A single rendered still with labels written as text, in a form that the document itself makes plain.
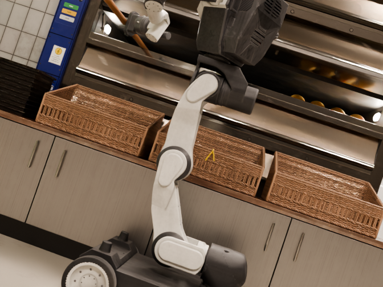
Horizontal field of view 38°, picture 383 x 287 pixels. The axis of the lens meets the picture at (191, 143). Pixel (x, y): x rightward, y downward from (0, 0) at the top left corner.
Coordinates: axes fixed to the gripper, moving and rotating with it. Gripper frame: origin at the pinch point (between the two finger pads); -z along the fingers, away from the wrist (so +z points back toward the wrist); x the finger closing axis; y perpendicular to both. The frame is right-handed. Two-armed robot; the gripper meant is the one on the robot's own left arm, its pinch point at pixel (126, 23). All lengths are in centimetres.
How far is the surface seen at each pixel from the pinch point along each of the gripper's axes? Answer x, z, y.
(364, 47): -39, 69, 114
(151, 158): 59, 28, 20
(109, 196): 83, 20, 9
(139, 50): 3, -30, 41
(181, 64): 3, -8, 56
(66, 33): 8, -64, 13
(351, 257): 72, 116, 76
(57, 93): 43, -32, -1
